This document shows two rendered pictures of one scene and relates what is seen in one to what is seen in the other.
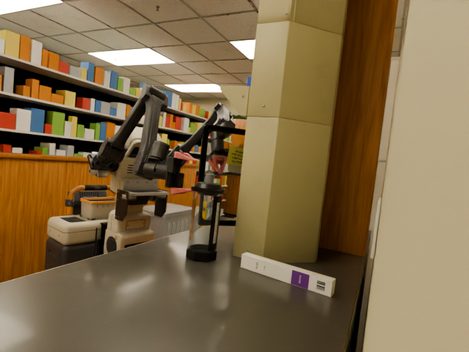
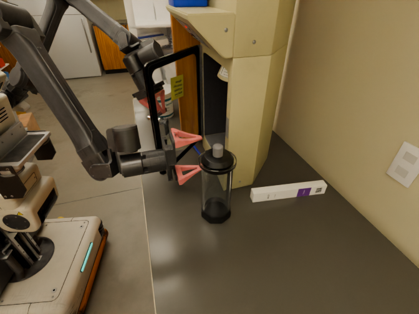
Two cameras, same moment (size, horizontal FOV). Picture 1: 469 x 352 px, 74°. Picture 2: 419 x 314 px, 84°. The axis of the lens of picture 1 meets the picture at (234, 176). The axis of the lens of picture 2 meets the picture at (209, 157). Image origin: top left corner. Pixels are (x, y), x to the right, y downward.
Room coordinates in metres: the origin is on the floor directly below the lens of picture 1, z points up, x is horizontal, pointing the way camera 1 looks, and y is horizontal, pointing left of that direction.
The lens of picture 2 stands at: (0.61, 0.45, 1.56)
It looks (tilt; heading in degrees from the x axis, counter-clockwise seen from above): 36 degrees down; 317
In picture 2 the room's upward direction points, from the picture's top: straight up
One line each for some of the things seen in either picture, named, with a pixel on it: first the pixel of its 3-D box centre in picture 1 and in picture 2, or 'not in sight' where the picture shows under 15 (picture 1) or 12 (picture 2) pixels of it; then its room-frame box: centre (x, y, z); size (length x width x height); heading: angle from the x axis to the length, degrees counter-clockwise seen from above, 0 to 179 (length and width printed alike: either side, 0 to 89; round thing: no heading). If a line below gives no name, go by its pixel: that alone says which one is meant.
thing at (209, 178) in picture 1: (209, 184); (217, 155); (0.98, 0.08, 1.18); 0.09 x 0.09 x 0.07
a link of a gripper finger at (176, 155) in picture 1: (186, 163); (184, 144); (1.02, 0.16, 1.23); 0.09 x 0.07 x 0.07; 64
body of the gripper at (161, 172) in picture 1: (167, 171); (157, 160); (1.05, 0.23, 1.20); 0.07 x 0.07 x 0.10; 64
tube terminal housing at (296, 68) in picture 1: (293, 148); (248, 70); (1.12, -0.20, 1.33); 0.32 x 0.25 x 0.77; 154
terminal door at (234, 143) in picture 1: (234, 177); (179, 111); (1.26, 0.00, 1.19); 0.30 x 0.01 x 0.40; 110
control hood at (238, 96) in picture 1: (251, 110); (195, 28); (1.20, -0.04, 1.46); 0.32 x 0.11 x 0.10; 154
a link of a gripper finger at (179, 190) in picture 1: (183, 184); (185, 166); (1.02, 0.16, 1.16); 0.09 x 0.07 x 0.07; 64
